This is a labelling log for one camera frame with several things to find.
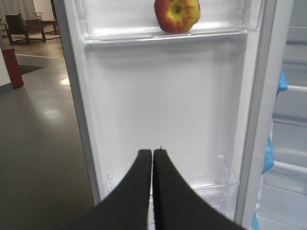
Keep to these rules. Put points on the clear upper door bin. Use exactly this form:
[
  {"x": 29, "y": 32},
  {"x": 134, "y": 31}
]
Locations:
[{"x": 117, "y": 21}]

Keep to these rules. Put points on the clear middle door bin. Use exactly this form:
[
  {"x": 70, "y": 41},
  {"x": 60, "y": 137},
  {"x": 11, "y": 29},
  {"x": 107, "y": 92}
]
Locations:
[{"x": 209, "y": 173}]

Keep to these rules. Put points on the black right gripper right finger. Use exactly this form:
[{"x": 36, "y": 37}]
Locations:
[{"x": 177, "y": 206}]

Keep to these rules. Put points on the red white pedestal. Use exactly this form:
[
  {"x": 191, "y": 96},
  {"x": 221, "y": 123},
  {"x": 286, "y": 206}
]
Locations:
[{"x": 13, "y": 68}]

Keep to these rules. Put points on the fridge door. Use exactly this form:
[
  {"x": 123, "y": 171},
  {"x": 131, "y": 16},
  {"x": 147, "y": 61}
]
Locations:
[{"x": 192, "y": 92}]

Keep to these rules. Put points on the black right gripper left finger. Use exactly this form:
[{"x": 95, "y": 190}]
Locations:
[{"x": 126, "y": 207}]

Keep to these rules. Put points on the brown wooden armchair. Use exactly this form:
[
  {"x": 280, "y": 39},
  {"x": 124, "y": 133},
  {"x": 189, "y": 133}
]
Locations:
[{"x": 18, "y": 26}]

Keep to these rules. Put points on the clear door bin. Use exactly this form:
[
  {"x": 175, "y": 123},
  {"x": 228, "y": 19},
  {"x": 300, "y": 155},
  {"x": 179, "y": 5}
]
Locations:
[
  {"x": 117, "y": 21},
  {"x": 209, "y": 173}
]

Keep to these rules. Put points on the red yellow apple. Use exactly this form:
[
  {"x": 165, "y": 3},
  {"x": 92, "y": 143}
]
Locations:
[{"x": 177, "y": 16}]

